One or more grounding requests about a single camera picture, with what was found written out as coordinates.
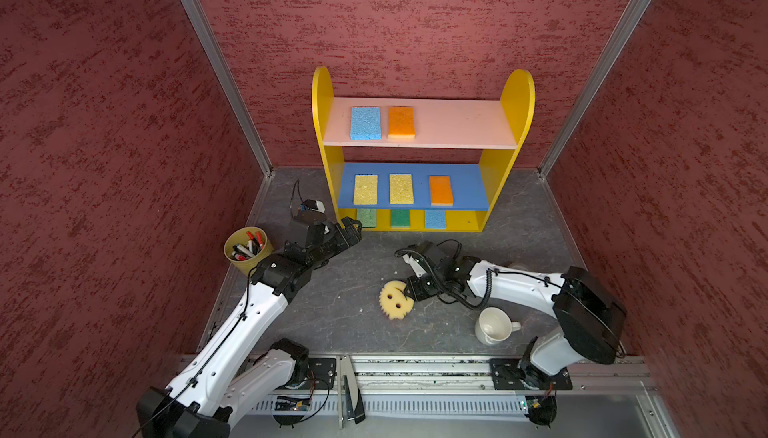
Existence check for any green cellulose sponge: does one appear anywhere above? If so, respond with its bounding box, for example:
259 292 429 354
356 209 377 229

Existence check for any blue sponge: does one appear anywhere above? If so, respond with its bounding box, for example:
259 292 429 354
350 107 381 141
424 209 447 230

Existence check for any smiley face yellow sponge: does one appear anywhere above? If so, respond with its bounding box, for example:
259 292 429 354
379 280 415 320

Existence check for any tan sponge green scrub back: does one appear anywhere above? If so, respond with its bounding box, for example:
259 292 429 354
390 209 411 228

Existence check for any yellow cellulose sponge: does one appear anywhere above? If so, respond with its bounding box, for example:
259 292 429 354
353 174 378 206
389 174 414 205

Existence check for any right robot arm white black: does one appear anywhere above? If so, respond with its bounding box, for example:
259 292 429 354
395 241 627 391

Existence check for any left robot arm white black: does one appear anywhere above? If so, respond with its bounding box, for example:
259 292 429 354
135 210 363 437

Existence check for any yellow shelf with coloured boards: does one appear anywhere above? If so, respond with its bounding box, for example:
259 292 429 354
311 66 535 233

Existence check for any white mug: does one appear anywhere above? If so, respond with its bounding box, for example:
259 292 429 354
475 307 522 346

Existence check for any yellow-green pen cup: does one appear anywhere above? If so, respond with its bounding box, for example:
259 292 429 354
224 227 273 275

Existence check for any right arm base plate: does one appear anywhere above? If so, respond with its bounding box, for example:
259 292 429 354
488 358 573 392

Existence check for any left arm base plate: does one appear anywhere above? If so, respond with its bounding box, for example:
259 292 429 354
283 357 337 390

